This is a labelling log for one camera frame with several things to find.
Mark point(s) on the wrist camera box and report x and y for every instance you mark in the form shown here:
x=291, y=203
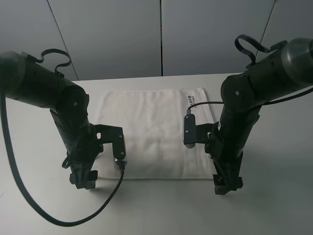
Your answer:
x=193, y=134
x=113, y=135

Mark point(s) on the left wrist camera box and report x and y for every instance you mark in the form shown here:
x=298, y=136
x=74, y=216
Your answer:
x=113, y=135

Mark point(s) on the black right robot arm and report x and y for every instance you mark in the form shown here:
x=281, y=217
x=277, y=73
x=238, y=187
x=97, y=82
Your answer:
x=284, y=74

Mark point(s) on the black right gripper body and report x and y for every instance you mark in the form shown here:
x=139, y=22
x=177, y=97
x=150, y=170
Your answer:
x=226, y=156

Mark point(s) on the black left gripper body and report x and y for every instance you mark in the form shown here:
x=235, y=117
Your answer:
x=82, y=151

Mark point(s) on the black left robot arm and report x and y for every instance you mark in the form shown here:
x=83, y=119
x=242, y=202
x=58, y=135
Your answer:
x=26, y=81

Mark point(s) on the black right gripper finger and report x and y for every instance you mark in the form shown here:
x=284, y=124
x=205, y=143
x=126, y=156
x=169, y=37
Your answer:
x=235, y=183
x=219, y=184

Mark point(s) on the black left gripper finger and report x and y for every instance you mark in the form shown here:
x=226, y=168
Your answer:
x=91, y=179
x=77, y=179

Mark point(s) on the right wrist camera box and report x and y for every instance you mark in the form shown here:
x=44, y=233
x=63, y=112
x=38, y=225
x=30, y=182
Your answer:
x=193, y=134

